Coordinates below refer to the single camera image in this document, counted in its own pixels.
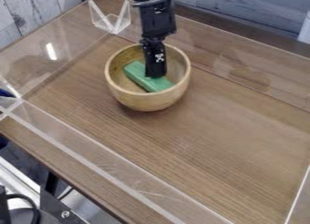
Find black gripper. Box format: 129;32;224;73
136;0;176;78

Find green rectangular block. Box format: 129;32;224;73
122;61;174;93

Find brown wooden bowl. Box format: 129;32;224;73
104;44;190;112

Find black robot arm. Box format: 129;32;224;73
133;0;176;78

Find blue object at left edge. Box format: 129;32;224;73
0;88;15;98

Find black table leg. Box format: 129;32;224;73
45;172;58;196

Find clear acrylic tray enclosure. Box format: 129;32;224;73
0;0;310;224

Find black metal bracket with bolt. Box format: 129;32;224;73
38;189;89;224

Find black cable loop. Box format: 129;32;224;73
3;193;41;224

